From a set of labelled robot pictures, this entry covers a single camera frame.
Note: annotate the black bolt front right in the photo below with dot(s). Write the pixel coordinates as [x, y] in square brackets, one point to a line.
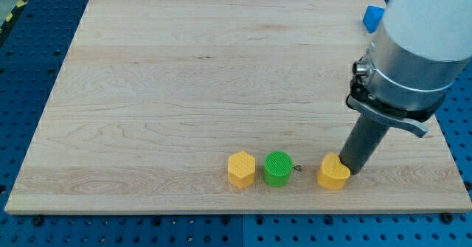
[446, 218]

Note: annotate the green cylinder block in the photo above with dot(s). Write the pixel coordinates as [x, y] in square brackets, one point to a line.
[277, 168]

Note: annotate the yellow heart block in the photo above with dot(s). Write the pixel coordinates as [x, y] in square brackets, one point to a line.
[332, 174]

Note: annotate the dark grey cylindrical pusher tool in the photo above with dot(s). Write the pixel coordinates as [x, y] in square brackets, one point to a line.
[361, 143]

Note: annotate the blue cube block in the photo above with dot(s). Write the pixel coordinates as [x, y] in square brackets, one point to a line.
[372, 18]

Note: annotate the black bolt front left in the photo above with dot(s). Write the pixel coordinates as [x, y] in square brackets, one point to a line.
[37, 220]

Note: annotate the yellow hexagon block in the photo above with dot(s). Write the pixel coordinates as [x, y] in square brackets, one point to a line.
[241, 169]

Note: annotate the black bolt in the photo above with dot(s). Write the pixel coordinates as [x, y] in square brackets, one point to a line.
[446, 218]
[37, 220]

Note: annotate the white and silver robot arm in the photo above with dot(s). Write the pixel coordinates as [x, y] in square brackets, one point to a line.
[419, 48]

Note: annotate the light wooden board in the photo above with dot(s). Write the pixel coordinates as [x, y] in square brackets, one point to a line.
[154, 96]

